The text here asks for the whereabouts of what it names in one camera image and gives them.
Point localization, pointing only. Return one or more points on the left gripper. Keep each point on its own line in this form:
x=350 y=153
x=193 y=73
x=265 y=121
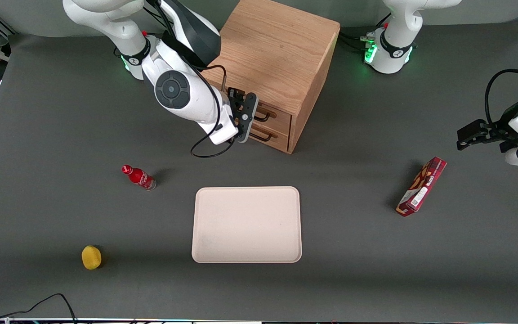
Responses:
x=501 y=129

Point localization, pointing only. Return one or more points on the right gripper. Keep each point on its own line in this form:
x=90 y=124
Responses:
x=235 y=95

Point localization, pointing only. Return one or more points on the wooden drawer cabinet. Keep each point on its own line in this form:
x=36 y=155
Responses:
x=277 y=49

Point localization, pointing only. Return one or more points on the red snack box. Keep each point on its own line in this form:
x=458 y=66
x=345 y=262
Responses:
x=422 y=186

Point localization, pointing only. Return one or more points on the red cola bottle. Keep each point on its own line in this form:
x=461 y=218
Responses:
x=140 y=177

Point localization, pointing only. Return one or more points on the cream rectangular tray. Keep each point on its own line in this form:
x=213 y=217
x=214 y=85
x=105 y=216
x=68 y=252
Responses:
x=246 y=225

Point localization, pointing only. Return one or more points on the yellow lemon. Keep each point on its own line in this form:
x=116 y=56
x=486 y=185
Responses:
x=91 y=257

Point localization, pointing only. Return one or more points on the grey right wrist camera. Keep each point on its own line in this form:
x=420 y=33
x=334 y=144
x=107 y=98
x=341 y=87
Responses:
x=247 y=117

